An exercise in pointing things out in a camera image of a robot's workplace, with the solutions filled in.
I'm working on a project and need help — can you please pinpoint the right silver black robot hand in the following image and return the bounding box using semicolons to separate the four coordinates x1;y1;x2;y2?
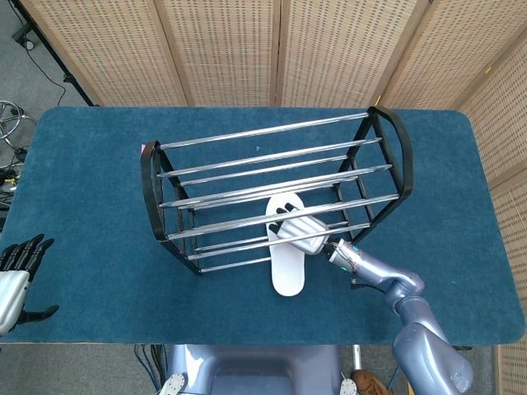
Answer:
267;201;330;256

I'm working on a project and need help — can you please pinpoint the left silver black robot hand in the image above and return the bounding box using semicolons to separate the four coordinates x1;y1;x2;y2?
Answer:
0;233;60;335

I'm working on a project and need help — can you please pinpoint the white slipper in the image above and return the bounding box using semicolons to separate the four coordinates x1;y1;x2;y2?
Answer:
265;191;308;297

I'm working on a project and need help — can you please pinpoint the black chrome shoe rack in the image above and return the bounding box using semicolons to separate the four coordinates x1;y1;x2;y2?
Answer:
140;105;414;277

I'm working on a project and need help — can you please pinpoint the blue carpet table mat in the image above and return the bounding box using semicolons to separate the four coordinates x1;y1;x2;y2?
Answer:
0;105;527;346

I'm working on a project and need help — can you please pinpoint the blue-grey robot torso base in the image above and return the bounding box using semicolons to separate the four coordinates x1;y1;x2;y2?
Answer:
166;344;343;395

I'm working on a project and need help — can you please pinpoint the black stand pole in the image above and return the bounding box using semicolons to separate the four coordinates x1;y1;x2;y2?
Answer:
7;0;100;108

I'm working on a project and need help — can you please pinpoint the cable clutter on floor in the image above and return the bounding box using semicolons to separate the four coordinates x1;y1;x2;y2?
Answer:
0;146;28;215

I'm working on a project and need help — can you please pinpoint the cable bundle under table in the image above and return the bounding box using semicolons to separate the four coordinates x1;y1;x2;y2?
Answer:
133;344;169;395

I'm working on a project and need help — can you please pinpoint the chrome stool frame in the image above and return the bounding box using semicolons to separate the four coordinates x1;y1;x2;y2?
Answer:
0;100;37;147

